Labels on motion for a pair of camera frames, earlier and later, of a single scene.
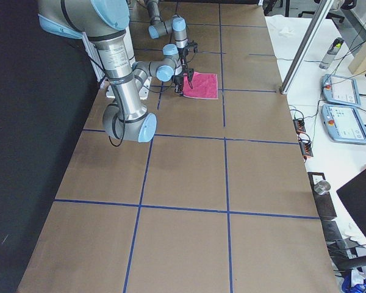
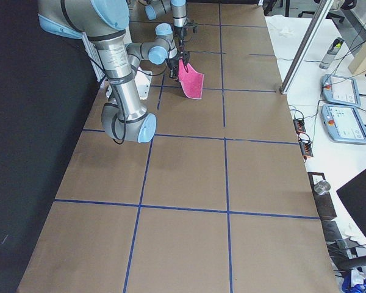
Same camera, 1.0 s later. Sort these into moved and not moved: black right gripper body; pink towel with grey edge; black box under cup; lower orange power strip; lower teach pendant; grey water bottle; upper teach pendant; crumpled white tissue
Moved: black right gripper body; pink towel with grey edge
Not moved: grey water bottle; lower teach pendant; crumpled white tissue; black box under cup; upper teach pendant; lower orange power strip
